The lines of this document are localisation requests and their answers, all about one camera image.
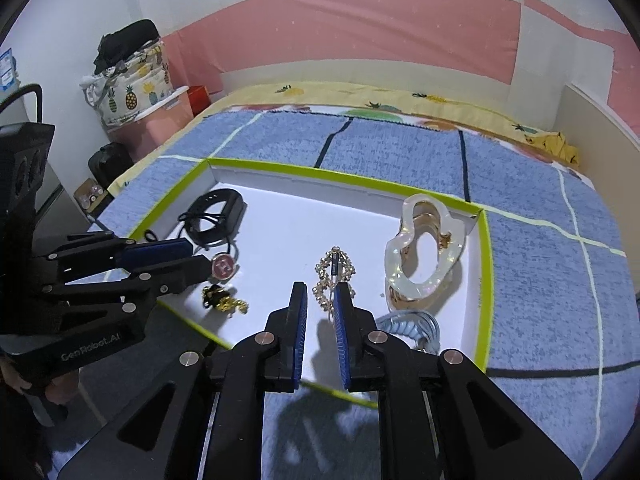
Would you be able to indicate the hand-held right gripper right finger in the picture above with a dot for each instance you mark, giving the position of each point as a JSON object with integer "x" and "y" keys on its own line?
{"x": 340, "y": 330}

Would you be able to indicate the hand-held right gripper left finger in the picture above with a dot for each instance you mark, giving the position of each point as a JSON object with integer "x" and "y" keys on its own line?
{"x": 300, "y": 330}

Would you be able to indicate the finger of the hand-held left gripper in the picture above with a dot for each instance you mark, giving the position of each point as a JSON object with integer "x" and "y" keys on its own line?
{"x": 160, "y": 251}
{"x": 190, "y": 270}

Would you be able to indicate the gold and black brooch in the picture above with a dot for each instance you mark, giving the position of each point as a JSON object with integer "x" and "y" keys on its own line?
{"x": 230, "y": 304}

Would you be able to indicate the rhinestone hair clip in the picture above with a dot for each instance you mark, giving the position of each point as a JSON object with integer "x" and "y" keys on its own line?
{"x": 325, "y": 275}

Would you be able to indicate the black smart band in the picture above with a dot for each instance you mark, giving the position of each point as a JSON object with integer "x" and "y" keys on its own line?
{"x": 227, "y": 220}

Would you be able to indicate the clear hair claw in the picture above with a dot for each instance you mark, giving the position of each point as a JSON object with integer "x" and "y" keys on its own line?
{"x": 400, "y": 260}

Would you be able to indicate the green shallow box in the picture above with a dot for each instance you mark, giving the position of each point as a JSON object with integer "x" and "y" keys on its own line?
{"x": 280, "y": 220}

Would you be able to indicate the person's left hand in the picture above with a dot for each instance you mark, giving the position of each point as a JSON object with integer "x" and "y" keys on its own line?
{"x": 62, "y": 390}

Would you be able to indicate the small brown box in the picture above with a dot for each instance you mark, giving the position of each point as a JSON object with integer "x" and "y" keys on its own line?
{"x": 82, "y": 195}

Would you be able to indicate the black backpack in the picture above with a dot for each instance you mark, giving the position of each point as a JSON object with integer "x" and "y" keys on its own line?
{"x": 110, "y": 162}

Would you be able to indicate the grey refrigerator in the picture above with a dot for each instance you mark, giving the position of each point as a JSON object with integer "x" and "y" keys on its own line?
{"x": 47, "y": 195}

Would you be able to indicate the pink storage box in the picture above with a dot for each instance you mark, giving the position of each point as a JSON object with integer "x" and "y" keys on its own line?
{"x": 160, "y": 125}

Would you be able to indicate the red box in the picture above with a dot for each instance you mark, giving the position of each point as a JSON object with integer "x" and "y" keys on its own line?
{"x": 197, "y": 100}

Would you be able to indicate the pineapple print bag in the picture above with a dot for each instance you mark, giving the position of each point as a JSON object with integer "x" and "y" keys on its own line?
{"x": 135, "y": 92}

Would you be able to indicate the blue plaid blanket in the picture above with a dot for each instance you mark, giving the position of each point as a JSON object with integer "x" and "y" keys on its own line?
{"x": 540, "y": 285}

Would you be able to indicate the black bag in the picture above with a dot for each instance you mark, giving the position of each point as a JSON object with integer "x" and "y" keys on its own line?
{"x": 130, "y": 37}

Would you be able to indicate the yellow fruit print sheet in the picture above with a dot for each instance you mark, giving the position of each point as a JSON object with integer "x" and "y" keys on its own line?
{"x": 350, "y": 95}

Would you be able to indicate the blue refrigerator label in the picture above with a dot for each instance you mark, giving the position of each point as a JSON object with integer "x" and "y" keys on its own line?
{"x": 7, "y": 70}

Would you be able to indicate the light wooden board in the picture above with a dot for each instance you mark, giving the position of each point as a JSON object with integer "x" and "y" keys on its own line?
{"x": 600, "y": 125}

